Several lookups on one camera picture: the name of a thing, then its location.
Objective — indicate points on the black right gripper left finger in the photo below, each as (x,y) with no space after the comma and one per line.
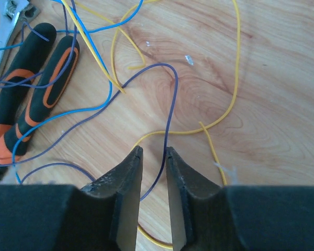
(102,215)

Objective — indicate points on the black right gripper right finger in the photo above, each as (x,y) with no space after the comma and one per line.
(205,216)

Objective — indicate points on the silver adjustable wrench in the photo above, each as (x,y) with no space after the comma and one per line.
(13,14)

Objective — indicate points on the orange handled pliers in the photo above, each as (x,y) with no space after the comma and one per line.
(35,82)

